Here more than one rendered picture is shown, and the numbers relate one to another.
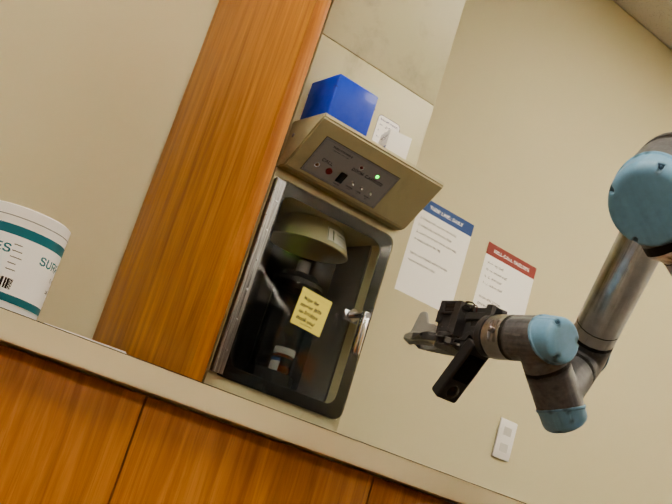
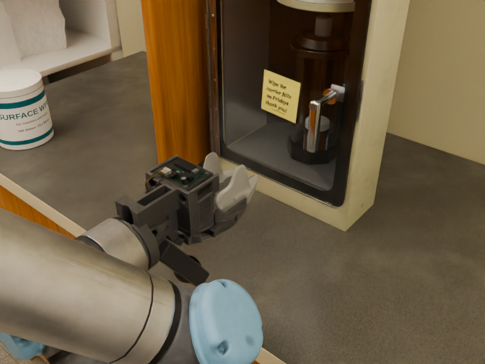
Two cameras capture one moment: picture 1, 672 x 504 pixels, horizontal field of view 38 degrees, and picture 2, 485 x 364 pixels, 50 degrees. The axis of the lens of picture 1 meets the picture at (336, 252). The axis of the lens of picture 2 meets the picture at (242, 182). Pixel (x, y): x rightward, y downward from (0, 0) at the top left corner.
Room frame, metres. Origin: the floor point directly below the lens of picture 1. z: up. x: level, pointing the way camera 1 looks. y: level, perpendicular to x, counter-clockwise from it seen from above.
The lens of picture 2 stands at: (1.56, -0.75, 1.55)
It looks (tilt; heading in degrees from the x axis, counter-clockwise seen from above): 34 degrees down; 72
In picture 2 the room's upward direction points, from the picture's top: straight up
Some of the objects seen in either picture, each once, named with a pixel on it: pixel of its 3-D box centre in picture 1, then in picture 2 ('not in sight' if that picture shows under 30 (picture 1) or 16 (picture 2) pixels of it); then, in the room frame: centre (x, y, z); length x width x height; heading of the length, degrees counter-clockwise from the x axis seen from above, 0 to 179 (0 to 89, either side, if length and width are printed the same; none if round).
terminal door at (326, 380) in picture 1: (309, 301); (277, 83); (1.87, 0.02, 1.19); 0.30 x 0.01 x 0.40; 122
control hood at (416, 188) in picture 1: (363, 174); not in sight; (1.83, -0.01, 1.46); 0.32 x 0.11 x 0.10; 123
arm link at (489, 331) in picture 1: (501, 336); (112, 253); (1.55, -0.30, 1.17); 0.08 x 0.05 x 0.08; 123
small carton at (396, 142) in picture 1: (392, 149); not in sight; (1.85, -0.05, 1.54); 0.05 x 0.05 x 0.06; 18
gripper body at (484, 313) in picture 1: (470, 331); (167, 213); (1.62, -0.26, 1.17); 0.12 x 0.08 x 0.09; 33
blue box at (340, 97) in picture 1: (338, 109); not in sight; (1.77, 0.08, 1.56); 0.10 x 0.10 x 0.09; 33
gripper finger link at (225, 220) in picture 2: not in sight; (216, 214); (1.68, -0.25, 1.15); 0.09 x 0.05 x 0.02; 28
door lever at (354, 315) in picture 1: (356, 331); (320, 120); (1.90, -0.09, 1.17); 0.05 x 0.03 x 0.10; 32
